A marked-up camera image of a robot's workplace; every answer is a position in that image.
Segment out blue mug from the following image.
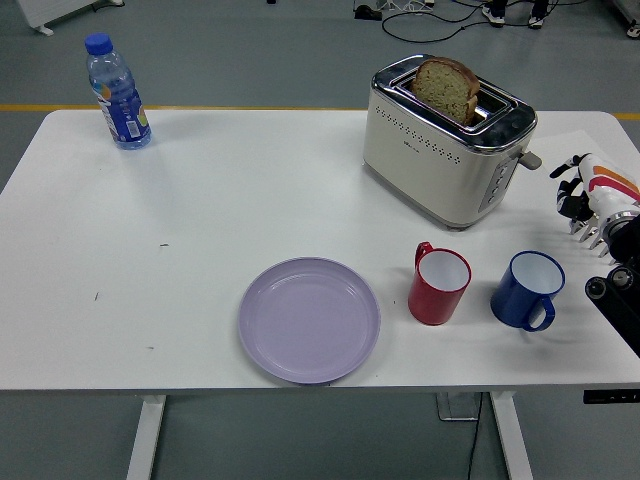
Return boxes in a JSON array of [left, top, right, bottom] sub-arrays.
[[489, 250, 566, 333]]

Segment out cream and chrome toaster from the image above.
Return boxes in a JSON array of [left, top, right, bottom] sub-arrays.
[[362, 53, 543, 232]]

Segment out slice of bread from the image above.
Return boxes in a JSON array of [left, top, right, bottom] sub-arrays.
[[410, 56, 481, 126]]

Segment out white floor heater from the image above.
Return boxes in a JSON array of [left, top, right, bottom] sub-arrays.
[[13, 0, 125, 36]]

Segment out black floor cable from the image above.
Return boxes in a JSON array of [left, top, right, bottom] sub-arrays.
[[381, 0, 501, 44]]

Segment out black table control panel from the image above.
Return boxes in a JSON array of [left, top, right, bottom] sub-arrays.
[[582, 387, 640, 405]]

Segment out black cable under table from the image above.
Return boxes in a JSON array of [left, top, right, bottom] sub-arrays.
[[464, 392, 484, 480]]

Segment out white paper sheet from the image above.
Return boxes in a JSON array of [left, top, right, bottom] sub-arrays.
[[532, 130, 640, 211]]

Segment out white table leg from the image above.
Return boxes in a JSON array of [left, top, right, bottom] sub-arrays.
[[124, 394, 167, 480], [488, 391, 534, 480]]

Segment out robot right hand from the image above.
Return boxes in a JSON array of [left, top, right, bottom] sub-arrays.
[[549, 153, 640, 224]]

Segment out white wire frame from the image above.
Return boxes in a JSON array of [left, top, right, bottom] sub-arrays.
[[374, 0, 435, 14]]

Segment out silver metal toast rack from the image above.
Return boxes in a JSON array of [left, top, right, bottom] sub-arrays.
[[567, 217, 620, 266]]

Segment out red mug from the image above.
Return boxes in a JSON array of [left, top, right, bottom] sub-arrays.
[[407, 241, 472, 327]]

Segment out lilac round plate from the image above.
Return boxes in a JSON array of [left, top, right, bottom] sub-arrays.
[[236, 256, 381, 386]]

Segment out clear bracket under table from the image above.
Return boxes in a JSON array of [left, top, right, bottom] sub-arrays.
[[433, 391, 482, 422]]

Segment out clear bottle with blue cap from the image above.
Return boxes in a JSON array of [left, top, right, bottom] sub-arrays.
[[83, 32, 153, 151]]

